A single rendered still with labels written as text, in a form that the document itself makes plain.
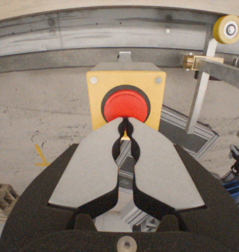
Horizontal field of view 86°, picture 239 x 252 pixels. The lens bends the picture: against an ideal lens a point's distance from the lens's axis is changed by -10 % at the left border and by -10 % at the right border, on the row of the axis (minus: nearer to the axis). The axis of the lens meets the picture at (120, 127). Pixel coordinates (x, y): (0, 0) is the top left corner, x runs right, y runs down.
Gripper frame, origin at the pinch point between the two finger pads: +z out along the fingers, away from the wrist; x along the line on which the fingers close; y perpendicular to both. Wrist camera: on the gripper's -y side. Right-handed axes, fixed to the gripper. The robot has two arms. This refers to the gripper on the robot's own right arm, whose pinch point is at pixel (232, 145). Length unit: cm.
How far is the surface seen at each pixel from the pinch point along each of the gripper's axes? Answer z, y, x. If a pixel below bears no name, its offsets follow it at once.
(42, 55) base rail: 13, -39, -91
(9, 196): 68, 186, -265
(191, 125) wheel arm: 0.7, -10.9, -25.5
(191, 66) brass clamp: 0.1, -35.6, -31.6
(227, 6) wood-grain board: -7, -54, -27
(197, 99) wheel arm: 0.7, -23.0, -25.8
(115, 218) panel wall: 69, 235, -70
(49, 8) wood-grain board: -7, -52, -76
